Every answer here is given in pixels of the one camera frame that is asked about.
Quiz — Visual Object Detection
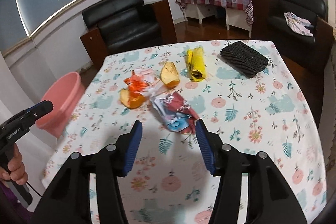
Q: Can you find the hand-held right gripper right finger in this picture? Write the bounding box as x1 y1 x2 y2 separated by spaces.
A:
195 119 307 224

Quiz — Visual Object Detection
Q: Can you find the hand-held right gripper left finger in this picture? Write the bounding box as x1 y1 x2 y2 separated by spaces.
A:
31 120 143 224

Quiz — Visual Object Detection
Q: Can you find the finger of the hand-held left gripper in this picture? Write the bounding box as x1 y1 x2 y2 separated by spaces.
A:
18 102 45 119
28 100 54 125

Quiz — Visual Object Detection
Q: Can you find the pink plastic bucket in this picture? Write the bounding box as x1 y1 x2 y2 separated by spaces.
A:
35 72 85 138

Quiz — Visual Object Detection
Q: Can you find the colourful foil snack wrapper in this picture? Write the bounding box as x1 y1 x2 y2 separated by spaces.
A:
150 91 200 134

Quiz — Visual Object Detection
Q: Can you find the orange peel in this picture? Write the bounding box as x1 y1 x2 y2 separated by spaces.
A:
160 61 181 88
119 89 147 109

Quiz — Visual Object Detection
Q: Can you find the orange plastic wrapper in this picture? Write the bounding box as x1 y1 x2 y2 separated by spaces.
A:
124 69 168 100

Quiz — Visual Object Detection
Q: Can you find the yellow plastic bag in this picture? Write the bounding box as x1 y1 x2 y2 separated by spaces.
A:
186 48 208 81

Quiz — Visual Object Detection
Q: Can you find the black foam net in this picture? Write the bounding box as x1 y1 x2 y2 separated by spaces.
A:
220 41 268 79

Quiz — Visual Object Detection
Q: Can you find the person's left hand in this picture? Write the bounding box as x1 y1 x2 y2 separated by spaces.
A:
0 147 26 184

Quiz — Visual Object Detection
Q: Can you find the floral tablecloth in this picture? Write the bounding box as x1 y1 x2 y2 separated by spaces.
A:
42 40 328 224

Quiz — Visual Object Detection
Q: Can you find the purple clothing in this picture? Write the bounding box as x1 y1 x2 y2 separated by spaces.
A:
0 181 34 224

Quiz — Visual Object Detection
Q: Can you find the white cabinet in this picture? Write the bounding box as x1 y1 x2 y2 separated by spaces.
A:
226 7 252 38
185 4 218 24

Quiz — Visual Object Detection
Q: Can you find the white printed cloth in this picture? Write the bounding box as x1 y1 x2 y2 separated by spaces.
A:
284 12 315 37

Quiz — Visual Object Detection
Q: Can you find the black cable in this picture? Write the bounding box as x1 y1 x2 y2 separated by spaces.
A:
25 181 43 198

